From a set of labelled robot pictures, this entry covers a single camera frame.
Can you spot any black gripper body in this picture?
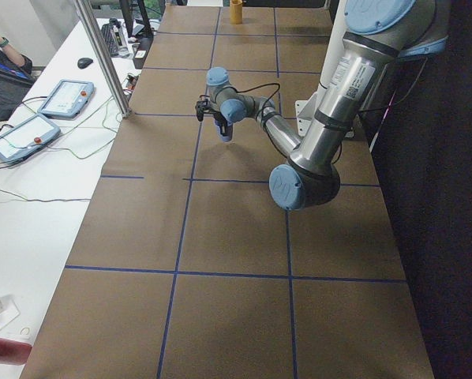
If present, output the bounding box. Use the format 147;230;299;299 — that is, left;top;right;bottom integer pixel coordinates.
213;113;227;130

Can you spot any blue ribbed cup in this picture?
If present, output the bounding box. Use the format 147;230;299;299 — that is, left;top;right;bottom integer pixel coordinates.
215;121;233;142

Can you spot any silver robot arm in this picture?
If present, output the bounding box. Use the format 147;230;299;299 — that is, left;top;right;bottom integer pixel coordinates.
196;1;451;210

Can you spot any wooden bamboo cup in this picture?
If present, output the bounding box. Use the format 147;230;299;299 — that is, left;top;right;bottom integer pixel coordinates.
229;0;243;24

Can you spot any black keyboard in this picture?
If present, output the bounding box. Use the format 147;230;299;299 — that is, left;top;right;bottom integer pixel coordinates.
100;21;125;57

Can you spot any black computer mouse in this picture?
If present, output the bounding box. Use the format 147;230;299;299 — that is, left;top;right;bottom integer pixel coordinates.
77;57;93;69

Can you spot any far teach pendant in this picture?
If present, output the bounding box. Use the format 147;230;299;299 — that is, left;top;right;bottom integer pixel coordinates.
37;80;95;119

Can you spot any teach pendant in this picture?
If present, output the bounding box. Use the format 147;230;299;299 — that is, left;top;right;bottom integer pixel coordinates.
0;114;61;163
37;80;95;119

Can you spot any near teach pendant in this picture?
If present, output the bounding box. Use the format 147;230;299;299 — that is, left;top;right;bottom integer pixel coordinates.
0;114;61;163

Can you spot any seated person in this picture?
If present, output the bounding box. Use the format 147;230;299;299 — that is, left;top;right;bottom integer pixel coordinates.
0;36;35;121

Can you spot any red cylinder bottle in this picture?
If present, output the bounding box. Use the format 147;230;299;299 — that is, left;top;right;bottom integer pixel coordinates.
0;338;32;366

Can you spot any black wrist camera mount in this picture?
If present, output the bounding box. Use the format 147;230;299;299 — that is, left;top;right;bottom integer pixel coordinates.
195;95;215;122

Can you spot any white pedestal column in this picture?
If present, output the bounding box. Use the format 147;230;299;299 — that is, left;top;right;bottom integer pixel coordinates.
295;0;347;137

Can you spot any aluminium frame post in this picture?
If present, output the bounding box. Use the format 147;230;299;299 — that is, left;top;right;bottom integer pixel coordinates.
73;0;131;118

